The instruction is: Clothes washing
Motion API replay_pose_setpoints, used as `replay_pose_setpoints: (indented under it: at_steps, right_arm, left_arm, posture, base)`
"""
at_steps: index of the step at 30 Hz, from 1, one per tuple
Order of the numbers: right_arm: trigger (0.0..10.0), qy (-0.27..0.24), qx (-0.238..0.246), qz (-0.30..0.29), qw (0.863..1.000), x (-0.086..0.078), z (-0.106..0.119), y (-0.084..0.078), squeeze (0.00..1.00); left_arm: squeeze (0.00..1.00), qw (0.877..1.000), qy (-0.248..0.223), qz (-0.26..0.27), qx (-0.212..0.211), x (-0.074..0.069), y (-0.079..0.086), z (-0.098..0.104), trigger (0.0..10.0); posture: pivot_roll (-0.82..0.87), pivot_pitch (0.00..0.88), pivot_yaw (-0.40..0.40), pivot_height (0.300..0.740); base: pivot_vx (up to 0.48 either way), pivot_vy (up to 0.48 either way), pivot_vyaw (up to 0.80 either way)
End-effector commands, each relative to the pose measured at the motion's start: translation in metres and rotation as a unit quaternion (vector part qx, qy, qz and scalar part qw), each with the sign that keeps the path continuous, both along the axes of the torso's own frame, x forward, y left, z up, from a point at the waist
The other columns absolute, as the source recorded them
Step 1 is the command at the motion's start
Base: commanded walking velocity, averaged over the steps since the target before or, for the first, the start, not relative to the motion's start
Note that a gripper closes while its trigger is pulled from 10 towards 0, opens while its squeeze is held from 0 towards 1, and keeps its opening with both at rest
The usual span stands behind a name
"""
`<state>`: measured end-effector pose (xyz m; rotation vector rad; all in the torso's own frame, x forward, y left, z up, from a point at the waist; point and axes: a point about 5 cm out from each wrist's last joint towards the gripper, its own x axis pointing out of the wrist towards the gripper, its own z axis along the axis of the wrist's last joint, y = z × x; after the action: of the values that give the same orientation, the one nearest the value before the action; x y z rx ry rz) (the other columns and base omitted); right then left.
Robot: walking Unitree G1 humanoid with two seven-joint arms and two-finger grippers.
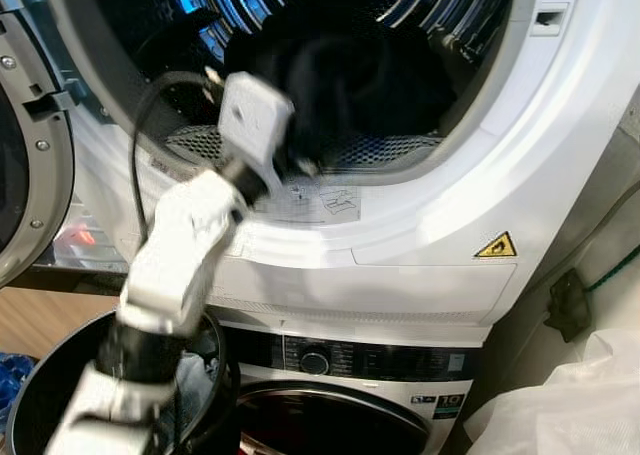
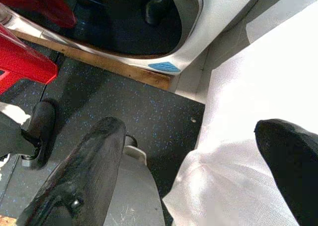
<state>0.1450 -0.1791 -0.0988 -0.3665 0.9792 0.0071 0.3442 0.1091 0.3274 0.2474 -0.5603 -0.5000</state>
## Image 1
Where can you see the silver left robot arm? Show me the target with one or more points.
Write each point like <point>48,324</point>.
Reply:
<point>180,255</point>

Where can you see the black laundry basket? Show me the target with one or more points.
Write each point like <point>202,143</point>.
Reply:
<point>60,385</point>

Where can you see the dark navy garment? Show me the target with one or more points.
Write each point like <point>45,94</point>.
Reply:
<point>340,85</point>

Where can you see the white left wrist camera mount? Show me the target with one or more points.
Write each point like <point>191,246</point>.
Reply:
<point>252,115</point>

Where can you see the grey round dryer door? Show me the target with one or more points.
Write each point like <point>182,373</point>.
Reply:
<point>40,155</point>

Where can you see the blue denim jeans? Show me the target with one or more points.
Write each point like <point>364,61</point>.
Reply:
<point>197,385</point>

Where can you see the dark shelf board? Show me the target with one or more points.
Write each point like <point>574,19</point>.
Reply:
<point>60,278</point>

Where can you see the white tumble dryer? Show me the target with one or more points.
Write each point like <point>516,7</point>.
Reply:
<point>420,265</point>

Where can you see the white instruction sticker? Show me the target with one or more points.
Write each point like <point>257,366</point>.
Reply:
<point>320,203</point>

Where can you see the yellow triangle warning sticker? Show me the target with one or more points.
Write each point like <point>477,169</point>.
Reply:
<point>497,247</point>

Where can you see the white front-load washing machine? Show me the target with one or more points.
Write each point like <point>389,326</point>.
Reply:
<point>370,375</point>

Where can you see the translucent white plastic bag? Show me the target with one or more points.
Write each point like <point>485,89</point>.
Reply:
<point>570,405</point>

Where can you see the black wall bracket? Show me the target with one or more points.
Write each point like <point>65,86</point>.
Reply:
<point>568,305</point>

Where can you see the blue patterned cloth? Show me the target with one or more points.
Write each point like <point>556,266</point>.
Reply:
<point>12,380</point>

